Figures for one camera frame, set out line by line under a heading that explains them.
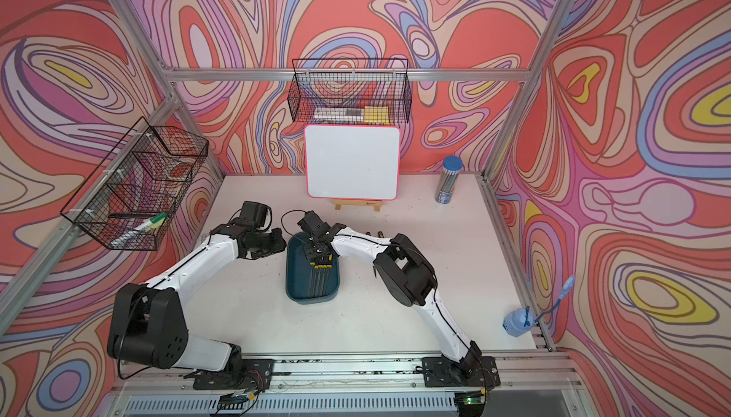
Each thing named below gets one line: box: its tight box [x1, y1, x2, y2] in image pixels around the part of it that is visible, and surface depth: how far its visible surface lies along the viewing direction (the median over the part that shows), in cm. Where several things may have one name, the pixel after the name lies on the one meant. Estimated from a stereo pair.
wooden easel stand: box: [332, 198, 383, 213], surface depth 107 cm
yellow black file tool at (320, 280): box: [316, 264, 325, 298], surface depth 91 cm
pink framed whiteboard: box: [304, 124, 401, 201], surface depth 104 cm
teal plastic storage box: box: [285, 232, 340, 305], surface depth 91 cm
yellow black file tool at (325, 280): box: [320, 264, 331, 298], surface depth 91 cm
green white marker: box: [109, 212, 168, 248], surface depth 73 cm
